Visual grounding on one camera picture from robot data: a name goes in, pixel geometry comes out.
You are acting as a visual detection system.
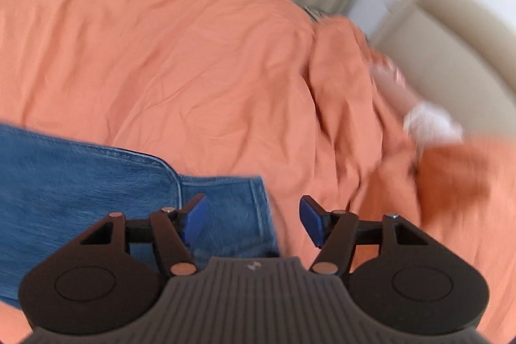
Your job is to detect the blue denim jeans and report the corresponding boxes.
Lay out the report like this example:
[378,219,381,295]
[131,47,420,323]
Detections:
[1,125,279,306]

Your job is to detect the orange crumpled duvet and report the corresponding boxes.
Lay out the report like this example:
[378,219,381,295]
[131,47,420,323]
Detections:
[308,17,515,343]

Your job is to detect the white patterned pillow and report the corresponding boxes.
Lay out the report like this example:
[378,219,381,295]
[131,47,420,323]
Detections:
[369,64,463,150]

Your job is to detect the orange bed sheet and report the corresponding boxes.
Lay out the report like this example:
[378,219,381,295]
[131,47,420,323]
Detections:
[0,0,324,344]

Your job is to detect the beige padded headboard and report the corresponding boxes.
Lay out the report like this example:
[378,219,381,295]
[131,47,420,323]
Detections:
[371,0,515,137]

